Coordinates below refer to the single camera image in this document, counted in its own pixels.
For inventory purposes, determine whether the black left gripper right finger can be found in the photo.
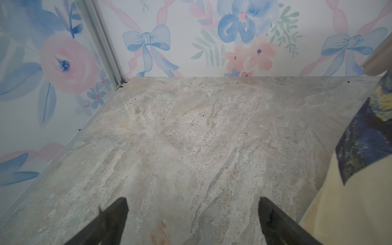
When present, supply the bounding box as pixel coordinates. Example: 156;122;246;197
258;197;320;245

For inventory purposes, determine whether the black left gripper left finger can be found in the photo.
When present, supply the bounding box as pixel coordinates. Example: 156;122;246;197
66;197;129;245

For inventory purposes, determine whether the cream canvas shopping bag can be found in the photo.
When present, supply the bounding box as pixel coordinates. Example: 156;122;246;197
300;37;392;245

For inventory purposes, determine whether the aluminium corner post left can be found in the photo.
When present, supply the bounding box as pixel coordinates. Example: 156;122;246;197
77;0;126;89

